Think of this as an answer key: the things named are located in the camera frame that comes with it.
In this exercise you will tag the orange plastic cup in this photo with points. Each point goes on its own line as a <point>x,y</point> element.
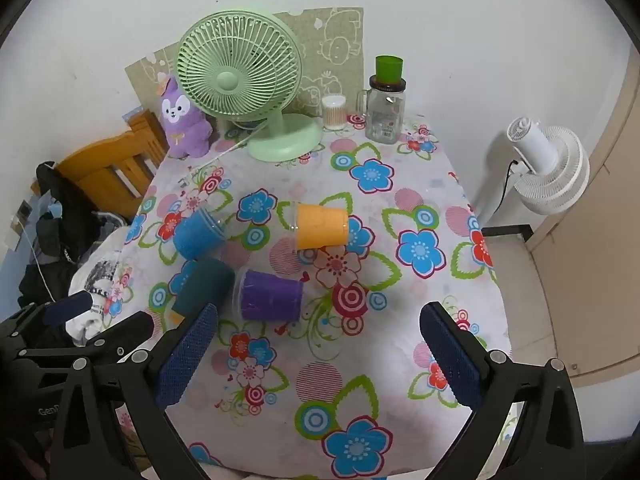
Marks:
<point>316,226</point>

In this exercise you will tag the floral tablecloth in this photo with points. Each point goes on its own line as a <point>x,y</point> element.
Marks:
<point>351,389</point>

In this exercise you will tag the pile of clothes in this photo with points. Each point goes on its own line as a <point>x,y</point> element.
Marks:
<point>75,248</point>

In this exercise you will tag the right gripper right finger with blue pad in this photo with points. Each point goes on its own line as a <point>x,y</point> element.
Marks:
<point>547,442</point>

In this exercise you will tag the cotton swab container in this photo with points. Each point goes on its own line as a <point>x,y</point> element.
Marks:
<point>334,111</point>

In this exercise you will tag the dark green cup orange rim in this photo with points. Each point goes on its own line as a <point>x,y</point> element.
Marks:
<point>200,282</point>

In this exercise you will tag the beige cartoon wall board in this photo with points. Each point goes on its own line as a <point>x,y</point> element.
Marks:
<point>333,63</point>

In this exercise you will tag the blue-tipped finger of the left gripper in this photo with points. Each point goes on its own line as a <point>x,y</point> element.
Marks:
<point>67,308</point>

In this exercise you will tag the green desk fan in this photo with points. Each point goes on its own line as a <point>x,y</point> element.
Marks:
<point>246,66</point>

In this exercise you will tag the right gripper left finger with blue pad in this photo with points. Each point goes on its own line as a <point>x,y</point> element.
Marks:
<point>87,441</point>

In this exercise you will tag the purple plush toy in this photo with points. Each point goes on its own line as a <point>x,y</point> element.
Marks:
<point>187,130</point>

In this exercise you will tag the white circulator fan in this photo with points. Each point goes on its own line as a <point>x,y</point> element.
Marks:
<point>549,173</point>

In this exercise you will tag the glass jar with handle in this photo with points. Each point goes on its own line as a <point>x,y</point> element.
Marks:
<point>383,107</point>

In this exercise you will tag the blue plastic cup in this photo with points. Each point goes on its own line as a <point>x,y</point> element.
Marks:
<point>199,234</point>

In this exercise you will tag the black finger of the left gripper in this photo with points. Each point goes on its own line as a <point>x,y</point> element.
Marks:
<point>120,339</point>

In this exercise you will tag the green cup on jar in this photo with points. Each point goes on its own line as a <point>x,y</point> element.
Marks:
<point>388,69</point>

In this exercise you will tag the wooden chair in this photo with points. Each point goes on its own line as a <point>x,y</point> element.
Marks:
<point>110,175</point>

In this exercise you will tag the purple plastic cup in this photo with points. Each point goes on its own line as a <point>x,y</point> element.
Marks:
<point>264,297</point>

